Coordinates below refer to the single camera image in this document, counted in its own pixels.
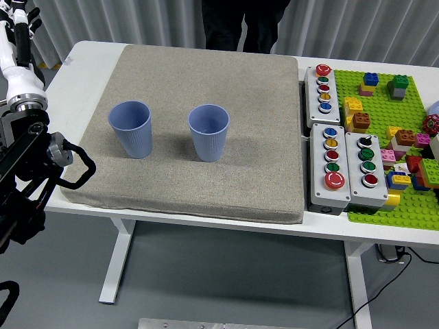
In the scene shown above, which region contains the person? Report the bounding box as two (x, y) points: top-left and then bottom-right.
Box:
(201, 0), (292, 55)

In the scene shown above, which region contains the black floor cable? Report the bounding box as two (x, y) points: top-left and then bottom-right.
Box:
(337, 245), (439, 329)

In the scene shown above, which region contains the large green orange block stack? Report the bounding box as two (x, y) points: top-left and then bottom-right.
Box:
(418, 158), (439, 188)

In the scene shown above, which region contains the brown building block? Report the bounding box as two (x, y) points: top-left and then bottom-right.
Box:
(352, 112), (372, 130)

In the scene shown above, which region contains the white curtain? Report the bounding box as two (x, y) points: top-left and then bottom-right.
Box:
(0, 0), (439, 75)

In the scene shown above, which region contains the red valve handwheel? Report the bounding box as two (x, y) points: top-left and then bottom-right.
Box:
(422, 115), (439, 136)

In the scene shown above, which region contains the grey building block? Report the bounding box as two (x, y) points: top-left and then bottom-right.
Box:
(387, 81), (406, 101)

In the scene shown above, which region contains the grey box black selector switch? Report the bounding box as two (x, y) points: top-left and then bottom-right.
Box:
(344, 132), (390, 208)

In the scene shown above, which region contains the blue ribbed plastic cup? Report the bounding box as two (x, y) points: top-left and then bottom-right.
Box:
(187, 103), (230, 162)
(108, 100), (152, 160)

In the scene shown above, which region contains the white table leg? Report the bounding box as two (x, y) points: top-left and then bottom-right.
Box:
(98, 215), (138, 305)
(344, 239), (373, 329)

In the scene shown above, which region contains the grey power strip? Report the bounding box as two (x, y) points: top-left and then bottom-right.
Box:
(375, 243), (407, 264)

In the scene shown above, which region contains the red building block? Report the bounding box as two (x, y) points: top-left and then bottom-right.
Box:
(405, 155), (425, 174)

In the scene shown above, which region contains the grey-brown mat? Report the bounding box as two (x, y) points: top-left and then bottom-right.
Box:
(60, 43), (306, 226)

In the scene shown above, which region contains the yellow block under brown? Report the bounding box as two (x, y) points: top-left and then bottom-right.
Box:
(346, 115), (368, 134)

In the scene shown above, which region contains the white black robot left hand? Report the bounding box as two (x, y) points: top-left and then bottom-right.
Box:
(0, 0), (47, 101)

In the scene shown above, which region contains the yellow pink block stack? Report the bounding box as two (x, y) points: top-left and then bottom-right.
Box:
(358, 81), (377, 97)

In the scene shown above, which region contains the blue block with yellow block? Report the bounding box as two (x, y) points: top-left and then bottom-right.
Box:
(385, 171), (413, 191)

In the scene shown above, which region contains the brown block on white block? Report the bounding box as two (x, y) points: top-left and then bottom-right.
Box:
(392, 130), (416, 154)

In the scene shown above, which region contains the grey box large red stop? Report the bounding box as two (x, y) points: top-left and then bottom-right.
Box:
(307, 123), (353, 215)

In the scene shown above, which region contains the grey five-button control box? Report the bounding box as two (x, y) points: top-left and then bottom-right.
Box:
(304, 64), (342, 126)

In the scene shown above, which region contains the yellow round block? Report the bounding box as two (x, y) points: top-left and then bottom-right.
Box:
(380, 193), (402, 212)

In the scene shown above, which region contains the green building baseplate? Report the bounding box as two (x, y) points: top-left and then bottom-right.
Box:
(333, 69), (439, 230)

